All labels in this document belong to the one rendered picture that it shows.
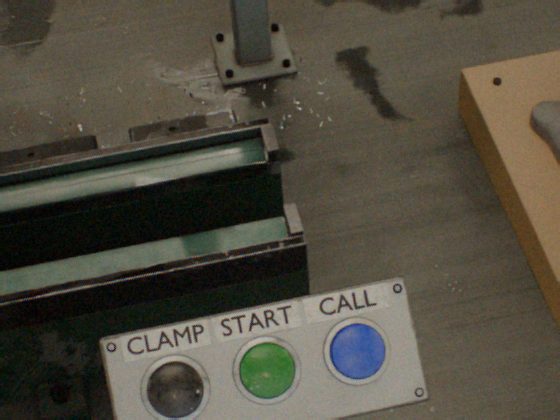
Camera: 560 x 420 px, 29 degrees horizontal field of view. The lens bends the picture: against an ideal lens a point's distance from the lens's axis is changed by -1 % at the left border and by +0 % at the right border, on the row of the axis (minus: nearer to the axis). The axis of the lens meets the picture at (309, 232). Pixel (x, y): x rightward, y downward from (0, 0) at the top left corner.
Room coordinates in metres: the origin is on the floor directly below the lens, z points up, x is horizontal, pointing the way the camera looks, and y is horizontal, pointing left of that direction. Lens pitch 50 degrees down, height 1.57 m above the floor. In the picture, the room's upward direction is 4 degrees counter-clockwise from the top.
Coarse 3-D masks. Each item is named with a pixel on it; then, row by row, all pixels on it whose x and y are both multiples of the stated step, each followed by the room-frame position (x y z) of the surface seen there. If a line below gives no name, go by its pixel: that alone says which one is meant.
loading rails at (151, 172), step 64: (256, 128) 0.66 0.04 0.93; (0, 192) 0.62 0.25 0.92; (64, 192) 0.61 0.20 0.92; (128, 192) 0.61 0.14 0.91; (192, 192) 0.62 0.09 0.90; (256, 192) 0.63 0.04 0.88; (0, 256) 0.59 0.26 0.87; (64, 256) 0.60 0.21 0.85; (128, 256) 0.54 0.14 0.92; (192, 256) 0.54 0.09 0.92; (256, 256) 0.53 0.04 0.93; (0, 320) 0.49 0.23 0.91; (64, 320) 0.50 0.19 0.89; (128, 320) 0.51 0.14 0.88; (0, 384) 0.49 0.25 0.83; (64, 384) 0.49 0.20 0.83
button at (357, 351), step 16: (336, 336) 0.34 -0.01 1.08; (352, 336) 0.34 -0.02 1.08; (368, 336) 0.34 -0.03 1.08; (336, 352) 0.34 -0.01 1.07; (352, 352) 0.34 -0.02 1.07; (368, 352) 0.34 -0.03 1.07; (384, 352) 0.34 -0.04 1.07; (336, 368) 0.33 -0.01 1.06; (352, 368) 0.33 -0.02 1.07; (368, 368) 0.33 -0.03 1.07
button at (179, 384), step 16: (160, 368) 0.33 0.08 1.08; (176, 368) 0.33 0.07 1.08; (192, 368) 0.33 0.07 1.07; (160, 384) 0.32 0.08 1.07; (176, 384) 0.32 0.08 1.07; (192, 384) 0.32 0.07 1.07; (160, 400) 0.31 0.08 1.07; (176, 400) 0.31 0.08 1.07; (192, 400) 0.31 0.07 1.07; (176, 416) 0.31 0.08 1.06
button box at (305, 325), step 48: (384, 288) 0.37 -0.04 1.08; (144, 336) 0.35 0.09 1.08; (192, 336) 0.35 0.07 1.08; (240, 336) 0.35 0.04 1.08; (288, 336) 0.35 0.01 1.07; (384, 336) 0.35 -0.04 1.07; (144, 384) 0.32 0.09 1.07; (240, 384) 0.32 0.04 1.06; (336, 384) 0.33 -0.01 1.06; (384, 384) 0.33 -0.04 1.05
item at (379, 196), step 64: (0, 0) 1.03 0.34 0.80; (64, 0) 1.02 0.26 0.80; (128, 0) 1.01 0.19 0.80; (192, 0) 1.01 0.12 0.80; (320, 0) 0.99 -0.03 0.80; (384, 0) 0.98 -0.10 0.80; (448, 0) 0.98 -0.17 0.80; (512, 0) 0.97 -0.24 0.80; (0, 64) 0.92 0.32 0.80; (64, 64) 0.91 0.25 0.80; (128, 64) 0.90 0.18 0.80; (192, 64) 0.90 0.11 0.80; (320, 64) 0.88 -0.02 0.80; (384, 64) 0.88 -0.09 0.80; (448, 64) 0.87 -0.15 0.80; (0, 128) 0.82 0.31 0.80; (64, 128) 0.81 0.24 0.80; (128, 128) 0.81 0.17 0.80; (320, 128) 0.79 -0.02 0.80; (384, 128) 0.78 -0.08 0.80; (448, 128) 0.78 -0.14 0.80; (320, 192) 0.70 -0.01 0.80; (384, 192) 0.70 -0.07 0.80; (448, 192) 0.69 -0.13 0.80; (320, 256) 0.63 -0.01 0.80; (384, 256) 0.62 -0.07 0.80; (448, 256) 0.62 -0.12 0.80; (512, 256) 0.61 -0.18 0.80; (448, 320) 0.55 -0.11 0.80; (512, 320) 0.54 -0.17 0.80; (448, 384) 0.48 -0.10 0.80; (512, 384) 0.48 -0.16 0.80
